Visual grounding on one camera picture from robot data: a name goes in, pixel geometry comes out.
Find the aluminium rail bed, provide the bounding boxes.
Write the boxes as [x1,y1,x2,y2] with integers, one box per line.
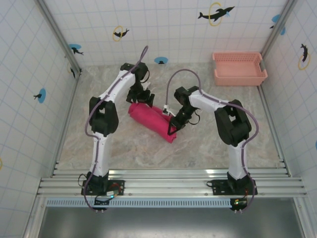
[36,168,309,199]

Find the pink long pants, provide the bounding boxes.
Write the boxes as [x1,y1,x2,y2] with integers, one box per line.
[128,103,178,144]

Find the aluminium side rail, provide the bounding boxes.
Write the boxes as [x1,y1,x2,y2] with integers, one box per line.
[51,71,84,177]

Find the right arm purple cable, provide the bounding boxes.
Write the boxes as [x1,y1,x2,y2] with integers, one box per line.
[164,68,260,213]

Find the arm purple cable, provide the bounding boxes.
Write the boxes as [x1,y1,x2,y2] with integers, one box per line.
[164,68,260,213]
[82,45,149,214]

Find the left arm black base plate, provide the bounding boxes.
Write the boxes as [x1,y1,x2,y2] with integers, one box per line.
[78,173,126,199]

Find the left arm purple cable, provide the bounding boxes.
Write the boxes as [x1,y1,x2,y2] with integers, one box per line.
[82,45,149,214]

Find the small dolphin sticker yellow ring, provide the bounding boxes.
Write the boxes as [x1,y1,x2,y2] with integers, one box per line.
[298,43,312,71]
[66,61,76,79]

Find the pink plastic basket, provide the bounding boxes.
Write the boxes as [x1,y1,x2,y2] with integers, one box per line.
[211,51,268,87]

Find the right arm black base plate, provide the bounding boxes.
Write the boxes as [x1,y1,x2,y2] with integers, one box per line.
[206,177,259,197]

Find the dolphin sticker blue disc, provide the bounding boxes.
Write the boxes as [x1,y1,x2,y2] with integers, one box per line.
[269,13,287,35]
[33,88,47,103]

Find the white slotted cable duct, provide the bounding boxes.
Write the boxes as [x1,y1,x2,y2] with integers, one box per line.
[46,198,235,208]

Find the aluminium corner post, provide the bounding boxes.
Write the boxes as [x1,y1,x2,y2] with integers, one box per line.
[261,0,298,59]
[36,0,82,73]

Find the grey metal sheet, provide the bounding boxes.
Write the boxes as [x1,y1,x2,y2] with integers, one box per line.
[39,199,307,238]

